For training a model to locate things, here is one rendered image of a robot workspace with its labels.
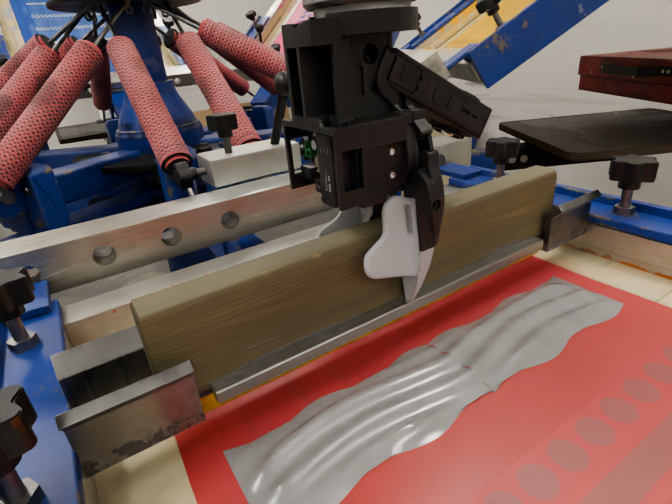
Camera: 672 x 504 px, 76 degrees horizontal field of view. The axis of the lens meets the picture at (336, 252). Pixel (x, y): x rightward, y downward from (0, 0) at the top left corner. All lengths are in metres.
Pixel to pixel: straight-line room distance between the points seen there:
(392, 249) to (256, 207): 0.25
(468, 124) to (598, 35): 2.17
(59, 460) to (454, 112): 0.33
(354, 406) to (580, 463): 0.14
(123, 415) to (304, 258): 0.14
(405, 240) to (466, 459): 0.15
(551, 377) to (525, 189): 0.18
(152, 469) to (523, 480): 0.23
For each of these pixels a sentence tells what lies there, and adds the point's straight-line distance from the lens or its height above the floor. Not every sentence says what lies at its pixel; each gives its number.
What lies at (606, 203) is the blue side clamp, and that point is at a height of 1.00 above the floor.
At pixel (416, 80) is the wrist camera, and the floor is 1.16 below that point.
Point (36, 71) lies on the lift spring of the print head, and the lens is 1.03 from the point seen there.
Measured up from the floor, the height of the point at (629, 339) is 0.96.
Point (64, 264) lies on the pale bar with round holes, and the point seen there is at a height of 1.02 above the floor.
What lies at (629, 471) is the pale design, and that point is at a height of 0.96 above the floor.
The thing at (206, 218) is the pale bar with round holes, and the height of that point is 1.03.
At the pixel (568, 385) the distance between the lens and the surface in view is 0.37.
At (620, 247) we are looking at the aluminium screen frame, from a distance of 0.55.
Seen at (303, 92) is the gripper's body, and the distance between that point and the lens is 0.29.
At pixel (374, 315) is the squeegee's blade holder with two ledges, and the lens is 0.35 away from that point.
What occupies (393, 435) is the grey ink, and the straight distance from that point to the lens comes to 0.31.
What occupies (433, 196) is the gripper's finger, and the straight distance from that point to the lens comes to 0.31.
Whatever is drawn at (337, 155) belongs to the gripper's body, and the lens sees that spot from 0.27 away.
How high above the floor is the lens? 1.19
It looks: 26 degrees down
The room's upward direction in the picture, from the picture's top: 5 degrees counter-clockwise
